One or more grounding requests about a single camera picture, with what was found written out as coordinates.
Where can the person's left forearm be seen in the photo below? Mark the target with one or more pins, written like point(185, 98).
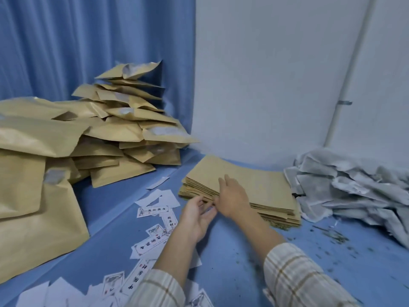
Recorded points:
point(166, 271)

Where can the stack of kraft pouches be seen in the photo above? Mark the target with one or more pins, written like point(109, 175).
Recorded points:
point(265, 188)

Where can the pile of white tea bags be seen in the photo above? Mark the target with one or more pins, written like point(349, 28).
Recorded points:
point(345, 188)

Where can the white wall pipe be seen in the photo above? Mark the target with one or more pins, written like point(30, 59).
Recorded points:
point(351, 76)

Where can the pile of kraft pouches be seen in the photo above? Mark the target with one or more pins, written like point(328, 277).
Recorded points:
point(64, 150)

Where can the grey pipe clamp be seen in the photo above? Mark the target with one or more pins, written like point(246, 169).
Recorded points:
point(344, 102)

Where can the blue table cover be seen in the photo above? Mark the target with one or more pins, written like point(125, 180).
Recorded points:
point(319, 268)

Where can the person's right hand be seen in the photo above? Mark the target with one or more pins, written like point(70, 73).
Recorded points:
point(233, 198)

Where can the blue curtain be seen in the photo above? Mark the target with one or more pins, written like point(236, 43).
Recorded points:
point(80, 44)

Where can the white paper labels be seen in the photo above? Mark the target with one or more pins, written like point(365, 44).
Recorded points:
point(147, 246)

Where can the person's left hand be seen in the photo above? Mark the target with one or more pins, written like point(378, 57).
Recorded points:
point(195, 220)

